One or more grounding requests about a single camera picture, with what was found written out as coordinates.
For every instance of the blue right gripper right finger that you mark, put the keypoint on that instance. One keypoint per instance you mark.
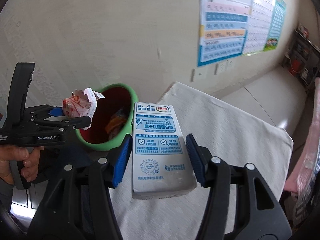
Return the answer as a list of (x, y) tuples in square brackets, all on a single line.
[(198, 156)]

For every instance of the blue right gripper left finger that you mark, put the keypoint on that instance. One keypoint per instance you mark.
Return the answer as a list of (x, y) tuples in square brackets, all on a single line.
[(121, 158)]

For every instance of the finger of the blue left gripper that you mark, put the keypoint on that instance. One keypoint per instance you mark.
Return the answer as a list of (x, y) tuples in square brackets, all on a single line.
[(57, 112), (75, 123)]

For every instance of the red white wrapper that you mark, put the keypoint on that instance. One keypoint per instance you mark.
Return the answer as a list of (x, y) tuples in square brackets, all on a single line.
[(81, 103)]

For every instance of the white blue milk carton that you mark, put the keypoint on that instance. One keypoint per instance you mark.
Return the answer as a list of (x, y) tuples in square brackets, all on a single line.
[(161, 166)]

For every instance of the orange snack wrapper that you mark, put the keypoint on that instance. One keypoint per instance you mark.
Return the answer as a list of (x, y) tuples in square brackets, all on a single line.
[(115, 124)]

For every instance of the left hand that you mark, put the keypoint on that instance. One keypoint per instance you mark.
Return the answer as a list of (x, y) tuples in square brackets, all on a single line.
[(30, 161)]

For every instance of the red bin with green rim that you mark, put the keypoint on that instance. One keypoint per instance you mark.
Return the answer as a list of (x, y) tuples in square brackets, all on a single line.
[(118, 97)]

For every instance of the white table cloth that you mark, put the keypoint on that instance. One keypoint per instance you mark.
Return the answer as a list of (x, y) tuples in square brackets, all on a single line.
[(221, 178)]

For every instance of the bed with plaid quilt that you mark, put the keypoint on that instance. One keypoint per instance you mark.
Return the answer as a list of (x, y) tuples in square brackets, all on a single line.
[(302, 179)]

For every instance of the red container on shelf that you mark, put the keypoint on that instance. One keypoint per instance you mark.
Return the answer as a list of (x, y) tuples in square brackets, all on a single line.
[(295, 67)]

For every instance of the dark shelf unit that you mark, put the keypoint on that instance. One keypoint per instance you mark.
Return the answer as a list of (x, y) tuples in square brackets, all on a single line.
[(307, 53)]

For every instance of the white double wall socket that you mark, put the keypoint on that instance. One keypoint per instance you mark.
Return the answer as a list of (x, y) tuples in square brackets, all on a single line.
[(223, 66)]

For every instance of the colourful wall poster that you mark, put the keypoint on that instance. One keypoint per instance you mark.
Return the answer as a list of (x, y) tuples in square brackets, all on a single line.
[(231, 28)]

